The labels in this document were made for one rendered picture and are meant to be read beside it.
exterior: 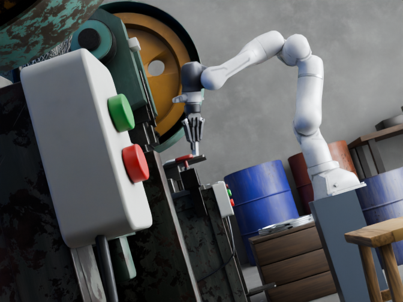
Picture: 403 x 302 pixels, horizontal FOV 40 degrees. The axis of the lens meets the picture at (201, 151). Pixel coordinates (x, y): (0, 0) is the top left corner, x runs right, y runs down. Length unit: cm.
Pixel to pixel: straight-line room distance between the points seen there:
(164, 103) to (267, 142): 302
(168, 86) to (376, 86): 350
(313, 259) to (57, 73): 241
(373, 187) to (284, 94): 301
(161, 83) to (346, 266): 132
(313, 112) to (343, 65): 373
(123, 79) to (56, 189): 199
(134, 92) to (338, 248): 106
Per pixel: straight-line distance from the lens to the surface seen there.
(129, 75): 236
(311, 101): 239
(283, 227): 277
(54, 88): 40
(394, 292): 157
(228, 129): 581
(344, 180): 238
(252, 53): 240
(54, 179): 39
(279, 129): 582
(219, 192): 216
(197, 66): 242
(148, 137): 244
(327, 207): 233
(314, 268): 275
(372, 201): 304
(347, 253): 235
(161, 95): 290
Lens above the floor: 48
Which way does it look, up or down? 8 degrees up
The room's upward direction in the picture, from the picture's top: 17 degrees counter-clockwise
